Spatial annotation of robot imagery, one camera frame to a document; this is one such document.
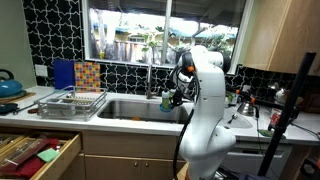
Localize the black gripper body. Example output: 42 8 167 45
170 89 182 107

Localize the green soap bottle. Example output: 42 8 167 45
162 90 170 109

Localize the blue bowl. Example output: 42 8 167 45
159 104 173 112

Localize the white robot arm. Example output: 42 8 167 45
179 45 236 180

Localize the stainless steel sink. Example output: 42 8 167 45
98 99 188 124

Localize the steel kitchen faucet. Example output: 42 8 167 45
146 64 157 99

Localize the small potted plant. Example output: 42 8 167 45
225 92 234 106

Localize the metal spoon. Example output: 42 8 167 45
227 113 238 124

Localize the colourful patterned cutting board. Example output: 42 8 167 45
74 62 100 92

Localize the red soda can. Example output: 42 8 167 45
268 112 281 131

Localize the metal dish rack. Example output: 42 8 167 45
35 86 107 121

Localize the blue cutting board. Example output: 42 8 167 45
54 59 75 89

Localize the black tripod pole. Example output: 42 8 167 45
258 52 316 176

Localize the wooden upper cabinet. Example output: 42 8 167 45
243 0 320 76

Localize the green sponge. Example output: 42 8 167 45
37 148 58 162

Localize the red cloth in drawer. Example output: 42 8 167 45
0 138 59 178

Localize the blue tea kettle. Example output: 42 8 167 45
0 69 23 97

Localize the open wooden drawer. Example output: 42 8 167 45
0 131 81 180

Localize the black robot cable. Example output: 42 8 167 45
169 64 201 180

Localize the wall light switch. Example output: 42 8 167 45
35 64 48 77

